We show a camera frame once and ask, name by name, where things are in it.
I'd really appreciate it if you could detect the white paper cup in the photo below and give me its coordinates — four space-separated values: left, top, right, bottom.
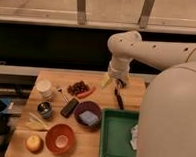
35 80 54 100

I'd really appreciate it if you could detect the yellow apple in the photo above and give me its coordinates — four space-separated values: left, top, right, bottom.
25 134 43 152

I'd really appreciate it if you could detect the small metal cup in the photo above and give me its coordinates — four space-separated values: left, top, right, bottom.
37 102 53 119

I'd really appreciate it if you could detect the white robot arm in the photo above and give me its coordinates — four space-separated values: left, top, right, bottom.
107 31 196 157

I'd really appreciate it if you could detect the black rectangular remote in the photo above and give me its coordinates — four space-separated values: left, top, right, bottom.
60 98 79 118

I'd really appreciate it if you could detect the small spoon with red tip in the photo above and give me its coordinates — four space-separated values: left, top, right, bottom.
57 87 69 103

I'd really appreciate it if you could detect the white crumpled cloth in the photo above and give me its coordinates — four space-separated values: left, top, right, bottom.
130 124 138 150

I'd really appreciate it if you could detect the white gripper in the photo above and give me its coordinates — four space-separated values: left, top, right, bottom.
101 64 129 89

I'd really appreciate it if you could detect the blue sponge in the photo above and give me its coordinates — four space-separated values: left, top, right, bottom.
78 110 99 126

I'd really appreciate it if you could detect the orange red bowl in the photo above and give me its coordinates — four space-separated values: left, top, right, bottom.
45 124 75 155

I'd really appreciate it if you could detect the green plastic tray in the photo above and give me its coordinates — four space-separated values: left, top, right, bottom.
99 108 138 157

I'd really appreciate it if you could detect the dark purple bowl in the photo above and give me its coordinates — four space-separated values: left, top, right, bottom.
74 101 102 130

